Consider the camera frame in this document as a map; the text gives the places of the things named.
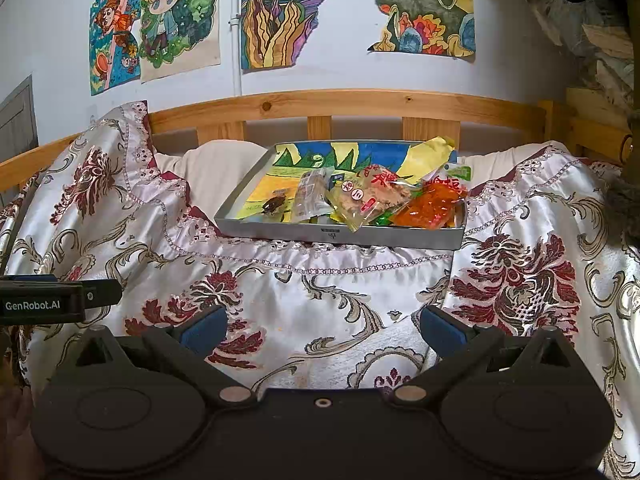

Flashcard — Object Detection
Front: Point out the blue pumpkin wall poster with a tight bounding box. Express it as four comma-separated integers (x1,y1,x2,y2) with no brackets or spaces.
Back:
89,0,146,97

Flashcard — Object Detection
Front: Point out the orange spicy snack packet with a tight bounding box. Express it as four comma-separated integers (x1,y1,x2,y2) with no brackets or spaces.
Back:
391,177,470,231

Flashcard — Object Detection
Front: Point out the clear packet with brown date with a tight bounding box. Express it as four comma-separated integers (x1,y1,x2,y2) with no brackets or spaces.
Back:
256,187,296,221

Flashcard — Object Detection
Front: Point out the grey metal tray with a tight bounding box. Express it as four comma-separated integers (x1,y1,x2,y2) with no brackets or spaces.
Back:
213,140,470,251

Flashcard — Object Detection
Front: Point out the dark hill landscape wall poster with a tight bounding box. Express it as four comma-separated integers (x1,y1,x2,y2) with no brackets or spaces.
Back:
352,0,477,63

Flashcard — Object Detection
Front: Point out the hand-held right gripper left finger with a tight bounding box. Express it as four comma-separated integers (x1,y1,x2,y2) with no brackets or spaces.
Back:
65,305,257,409

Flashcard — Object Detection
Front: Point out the dark cloth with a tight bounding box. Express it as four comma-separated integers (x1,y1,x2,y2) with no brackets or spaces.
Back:
602,120,640,248

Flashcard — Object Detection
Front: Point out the clear meat snack packet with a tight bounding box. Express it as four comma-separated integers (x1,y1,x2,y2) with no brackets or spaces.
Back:
325,162,418,233

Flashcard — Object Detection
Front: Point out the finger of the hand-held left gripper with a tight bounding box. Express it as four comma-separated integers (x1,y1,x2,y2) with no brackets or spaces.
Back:
0,273,57,284
80,279,124,308

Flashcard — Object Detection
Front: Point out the white wall conduit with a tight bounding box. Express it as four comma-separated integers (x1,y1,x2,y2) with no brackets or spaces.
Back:
229,0,244,97

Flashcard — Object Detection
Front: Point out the grey wall panel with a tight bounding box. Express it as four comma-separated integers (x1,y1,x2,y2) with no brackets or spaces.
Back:
0,74,40,163

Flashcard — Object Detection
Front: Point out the blond child wall poster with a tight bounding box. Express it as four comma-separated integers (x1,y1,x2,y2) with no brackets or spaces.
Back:
137,0,222,84

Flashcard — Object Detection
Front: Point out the clear pastry packet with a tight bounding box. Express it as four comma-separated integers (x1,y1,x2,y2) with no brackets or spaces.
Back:
291,169,335,222

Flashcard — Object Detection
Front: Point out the dinosaur drawing paper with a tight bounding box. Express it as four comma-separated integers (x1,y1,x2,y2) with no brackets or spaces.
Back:
235,135,458,221

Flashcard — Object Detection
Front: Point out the purple swirl wall poster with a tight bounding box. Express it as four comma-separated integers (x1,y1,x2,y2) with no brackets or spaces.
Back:
240,0,353,73

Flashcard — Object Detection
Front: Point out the floral satin blanket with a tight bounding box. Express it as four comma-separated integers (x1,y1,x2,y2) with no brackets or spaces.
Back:
0,101,640,480

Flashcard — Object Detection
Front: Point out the patterned hanging cloth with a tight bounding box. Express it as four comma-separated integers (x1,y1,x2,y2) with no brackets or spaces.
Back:
500,0,640,126

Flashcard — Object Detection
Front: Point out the white green snack packet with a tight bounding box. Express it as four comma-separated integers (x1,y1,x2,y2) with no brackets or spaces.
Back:
424,159,474,188

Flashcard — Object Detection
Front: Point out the person's left hand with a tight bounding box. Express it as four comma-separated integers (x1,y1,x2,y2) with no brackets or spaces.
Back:
0,360,40,480

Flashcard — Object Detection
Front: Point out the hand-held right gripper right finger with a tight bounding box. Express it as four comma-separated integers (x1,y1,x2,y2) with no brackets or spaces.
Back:
387,305,576,409

